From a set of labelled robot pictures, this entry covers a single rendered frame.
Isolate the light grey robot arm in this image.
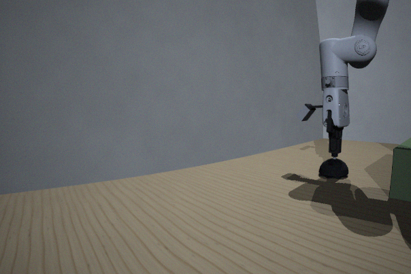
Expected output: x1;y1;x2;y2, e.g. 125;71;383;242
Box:
296;0;389;121

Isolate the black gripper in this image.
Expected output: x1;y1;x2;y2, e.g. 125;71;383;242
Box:
322;87;350;154

